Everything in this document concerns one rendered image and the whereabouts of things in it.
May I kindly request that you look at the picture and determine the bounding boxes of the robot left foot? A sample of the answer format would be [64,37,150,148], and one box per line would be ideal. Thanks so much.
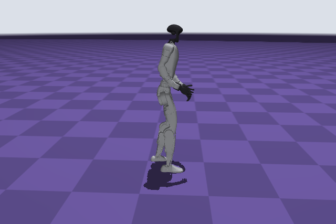
[151,155,166,162]

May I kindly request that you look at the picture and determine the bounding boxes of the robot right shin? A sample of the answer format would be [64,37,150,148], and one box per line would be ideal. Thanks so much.
[164,130,176,167]

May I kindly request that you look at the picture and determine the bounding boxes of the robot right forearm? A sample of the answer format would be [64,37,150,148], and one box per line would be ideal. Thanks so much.
[159,66,180,90]

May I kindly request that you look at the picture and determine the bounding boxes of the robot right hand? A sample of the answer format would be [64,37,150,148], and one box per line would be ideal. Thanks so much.
[176,82,194,97]

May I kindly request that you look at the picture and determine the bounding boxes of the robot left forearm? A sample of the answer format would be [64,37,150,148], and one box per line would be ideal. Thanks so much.
[172,74,183,85]

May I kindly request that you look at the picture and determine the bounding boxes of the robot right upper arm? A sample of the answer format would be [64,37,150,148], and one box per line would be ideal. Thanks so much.
[157,44,174,71]

